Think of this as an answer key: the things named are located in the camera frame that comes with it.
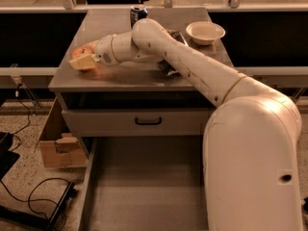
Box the black stand left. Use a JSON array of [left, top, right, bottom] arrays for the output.
[[0, 132, 19, 180]]

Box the cardboard box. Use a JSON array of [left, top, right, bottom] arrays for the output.
[[38, 99, 88, 167]]

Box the black cable on left floor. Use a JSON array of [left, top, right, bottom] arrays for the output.
[[0, 176, 75, 231]]

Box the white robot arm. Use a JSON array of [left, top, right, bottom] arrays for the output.
[[69, 18, 303, 231]]

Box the grey drawer cabinet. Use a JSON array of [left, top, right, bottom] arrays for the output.
[[48, 7, 244, 159]]

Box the blue soda can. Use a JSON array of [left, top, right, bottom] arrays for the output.
[[130, 4, 148, 26]]

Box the open grey drawer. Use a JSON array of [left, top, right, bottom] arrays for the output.
[[77, 136, 208, 231]]

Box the blue chip bag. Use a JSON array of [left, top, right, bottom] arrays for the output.
[[158, 30, 187, 76]]

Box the red apple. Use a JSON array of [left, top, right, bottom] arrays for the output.
[[71, 44, 94, 59]]

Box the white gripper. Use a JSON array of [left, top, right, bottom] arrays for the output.
[[68, 34, 120, 70]]

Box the closed drawer with black handle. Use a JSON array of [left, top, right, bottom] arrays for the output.
[[62, 108, 213, 137]]

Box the white bowl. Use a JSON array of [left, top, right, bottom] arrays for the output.
[[186, 21, 225, 46]]

